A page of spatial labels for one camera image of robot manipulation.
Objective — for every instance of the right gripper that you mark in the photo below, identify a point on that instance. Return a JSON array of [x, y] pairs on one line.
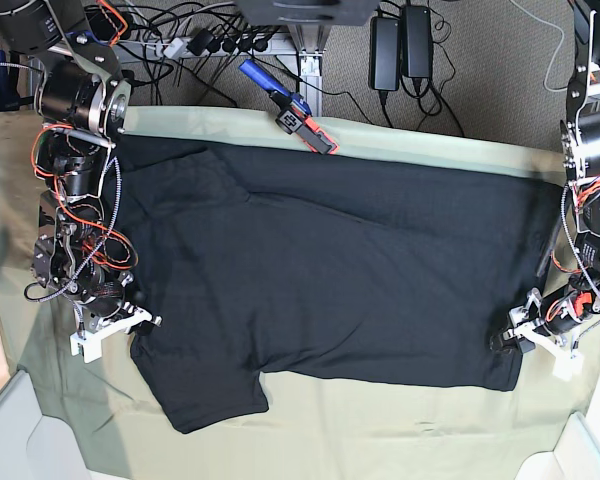
[[112, 301]]

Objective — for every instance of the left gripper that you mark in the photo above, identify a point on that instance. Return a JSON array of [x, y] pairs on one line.
[[553, 317]]

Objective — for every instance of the dark navy T-shirt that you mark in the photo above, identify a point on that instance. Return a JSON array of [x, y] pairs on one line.
[[265, 260]]

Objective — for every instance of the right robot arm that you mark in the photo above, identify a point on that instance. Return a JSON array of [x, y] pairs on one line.
[[82, 98]]

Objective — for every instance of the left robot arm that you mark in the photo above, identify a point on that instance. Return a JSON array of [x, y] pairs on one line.
[[580, 199]]

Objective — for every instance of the light green table cloth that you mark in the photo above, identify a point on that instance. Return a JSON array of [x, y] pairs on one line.
[[314, 429]]

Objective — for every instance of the white bin lower right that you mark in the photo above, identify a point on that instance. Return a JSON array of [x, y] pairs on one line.
[[575, 456]]

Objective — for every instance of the white bin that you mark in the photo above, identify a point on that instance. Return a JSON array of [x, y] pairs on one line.
[[575, 456], [33, 445]]

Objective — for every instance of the white bin lower left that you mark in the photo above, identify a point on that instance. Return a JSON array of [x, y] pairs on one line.
[[33, 445]]

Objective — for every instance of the blue orange bar clamp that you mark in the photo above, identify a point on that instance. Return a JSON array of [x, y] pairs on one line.
[[295, 116]]

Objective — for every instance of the blue clamp at left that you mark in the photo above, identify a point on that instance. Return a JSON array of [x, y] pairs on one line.
[[10, 67]]

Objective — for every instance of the white power strip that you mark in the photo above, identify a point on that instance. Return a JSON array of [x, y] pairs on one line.
[[205, 43]]

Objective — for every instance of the black power adapter two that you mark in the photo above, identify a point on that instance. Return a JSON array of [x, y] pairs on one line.
[[417, 42]]

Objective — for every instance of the black power adapter one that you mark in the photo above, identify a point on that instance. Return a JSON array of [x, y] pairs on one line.
[[384, 54]]

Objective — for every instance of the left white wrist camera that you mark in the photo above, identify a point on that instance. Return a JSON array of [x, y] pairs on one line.
[[567, 365]]

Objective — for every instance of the aluminium frame post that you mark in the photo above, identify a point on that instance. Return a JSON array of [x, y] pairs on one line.
[[309, 43]]

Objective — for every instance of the black camera mount top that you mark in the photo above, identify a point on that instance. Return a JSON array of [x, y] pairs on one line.
[[307, 12]]

